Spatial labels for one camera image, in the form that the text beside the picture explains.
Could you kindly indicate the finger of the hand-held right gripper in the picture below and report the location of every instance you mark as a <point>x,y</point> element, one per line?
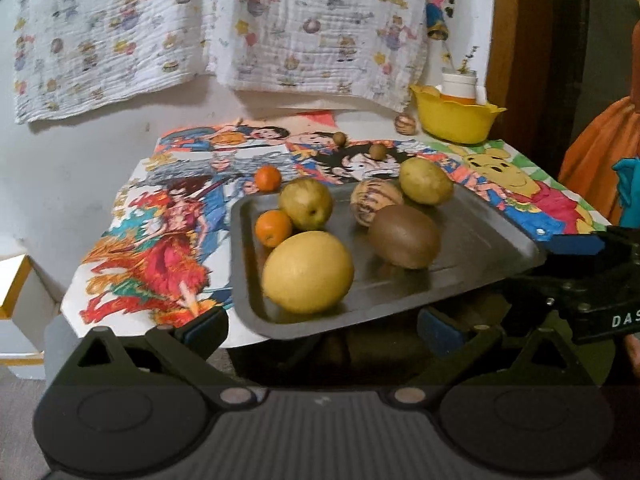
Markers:
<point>542,290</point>
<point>575,245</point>

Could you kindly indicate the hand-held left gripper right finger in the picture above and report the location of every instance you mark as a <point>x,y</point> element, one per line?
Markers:
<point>440,332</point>

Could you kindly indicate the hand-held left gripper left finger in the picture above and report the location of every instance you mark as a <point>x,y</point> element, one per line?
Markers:
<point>207,331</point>

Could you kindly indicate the metal baking tray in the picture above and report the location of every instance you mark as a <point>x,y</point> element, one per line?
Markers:
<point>465,255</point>

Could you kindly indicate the large yellow grapefruit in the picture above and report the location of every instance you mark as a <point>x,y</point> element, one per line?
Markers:
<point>307,272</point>

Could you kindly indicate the small orange tangerine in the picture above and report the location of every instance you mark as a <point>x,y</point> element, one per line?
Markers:
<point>273,228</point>
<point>267,178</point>

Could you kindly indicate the striped melon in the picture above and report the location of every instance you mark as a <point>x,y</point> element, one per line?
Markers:
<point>372,199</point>

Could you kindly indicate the green-yellow apple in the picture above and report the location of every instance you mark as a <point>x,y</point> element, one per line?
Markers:
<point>306,204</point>

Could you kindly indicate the person's right hand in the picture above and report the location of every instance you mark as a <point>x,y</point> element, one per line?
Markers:
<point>633,355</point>

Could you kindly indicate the yellow bear drawing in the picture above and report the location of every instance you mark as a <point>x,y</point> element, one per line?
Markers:
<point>530,190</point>

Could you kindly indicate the teal cloth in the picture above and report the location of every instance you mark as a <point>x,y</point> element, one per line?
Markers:
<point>629,190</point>

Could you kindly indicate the red flame figure poster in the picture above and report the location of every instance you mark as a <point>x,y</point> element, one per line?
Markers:
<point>160,255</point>

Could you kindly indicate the orange cloth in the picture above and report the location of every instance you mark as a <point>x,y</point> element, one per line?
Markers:
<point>597,155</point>

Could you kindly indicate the yellow plastic bowl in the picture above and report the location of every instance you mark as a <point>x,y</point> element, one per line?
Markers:
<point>455,120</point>

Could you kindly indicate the white box with yellow tape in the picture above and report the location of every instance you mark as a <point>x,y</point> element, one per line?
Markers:
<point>20,320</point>

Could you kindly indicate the tiny brown kiwi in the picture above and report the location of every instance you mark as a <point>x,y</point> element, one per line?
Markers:
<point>340,138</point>
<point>377,151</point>

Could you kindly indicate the spiky-haired cartoon poster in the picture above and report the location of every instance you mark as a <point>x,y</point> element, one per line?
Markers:
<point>345,162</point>

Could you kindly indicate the white jar with orange band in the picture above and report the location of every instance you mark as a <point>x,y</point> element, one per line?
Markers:
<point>458,87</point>

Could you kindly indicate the cartoon children poster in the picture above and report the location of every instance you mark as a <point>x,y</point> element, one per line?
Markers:
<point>260,137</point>

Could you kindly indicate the small striped round fruit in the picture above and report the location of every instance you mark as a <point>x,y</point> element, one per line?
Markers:
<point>405,124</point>

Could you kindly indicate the dry plant twig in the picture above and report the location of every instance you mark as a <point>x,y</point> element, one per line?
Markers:
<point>464,62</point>

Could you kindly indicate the white printed muslin cloth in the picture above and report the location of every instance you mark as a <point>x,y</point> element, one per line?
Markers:
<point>100,35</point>
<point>320,25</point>

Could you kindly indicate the wooden door frame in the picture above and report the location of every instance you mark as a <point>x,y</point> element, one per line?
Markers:
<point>535,50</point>

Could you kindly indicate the cartoon wall sticker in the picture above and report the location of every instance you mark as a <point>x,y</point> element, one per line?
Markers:
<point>440,5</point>

